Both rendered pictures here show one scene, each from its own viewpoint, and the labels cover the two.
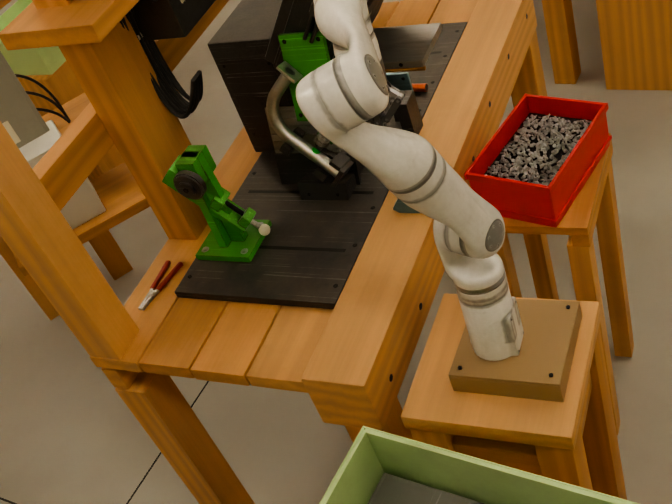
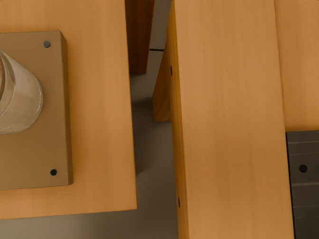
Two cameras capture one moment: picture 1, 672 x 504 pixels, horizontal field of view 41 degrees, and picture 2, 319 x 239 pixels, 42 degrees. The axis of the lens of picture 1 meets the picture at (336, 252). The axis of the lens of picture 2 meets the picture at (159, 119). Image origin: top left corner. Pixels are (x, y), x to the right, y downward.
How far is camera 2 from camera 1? 1.48 m
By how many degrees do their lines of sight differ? 53
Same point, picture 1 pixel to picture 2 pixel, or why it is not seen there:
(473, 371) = (25, 41)
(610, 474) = not seen: hidden behind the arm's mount
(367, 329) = (211, 89)
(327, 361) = (246, 22)
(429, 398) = (94, 23)
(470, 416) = (32, 7)
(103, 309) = not seen: outside the picture
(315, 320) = (307, 107)
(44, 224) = not seen: outside the picture
